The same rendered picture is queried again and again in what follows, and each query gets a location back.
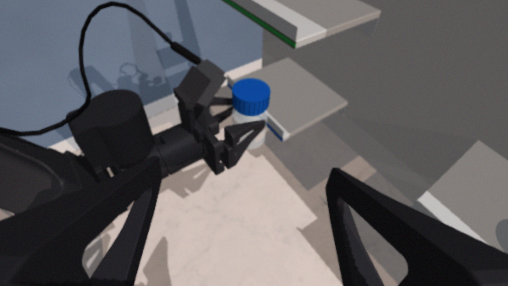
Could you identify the grey wall panel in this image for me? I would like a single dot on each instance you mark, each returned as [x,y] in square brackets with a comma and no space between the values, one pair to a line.
[424,82]

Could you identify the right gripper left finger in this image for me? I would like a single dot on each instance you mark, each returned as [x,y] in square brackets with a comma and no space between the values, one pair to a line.
[44,246]

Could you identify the blue-capped clear bottle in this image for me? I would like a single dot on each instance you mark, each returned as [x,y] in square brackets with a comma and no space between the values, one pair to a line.
[250,99]

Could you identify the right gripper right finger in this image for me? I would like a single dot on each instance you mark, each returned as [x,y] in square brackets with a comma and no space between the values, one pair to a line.
[436,254]

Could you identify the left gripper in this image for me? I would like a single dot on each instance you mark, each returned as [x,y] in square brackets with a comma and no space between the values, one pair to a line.
[194,138]

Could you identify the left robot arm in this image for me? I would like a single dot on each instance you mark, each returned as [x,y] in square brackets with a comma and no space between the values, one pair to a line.
[112,130]

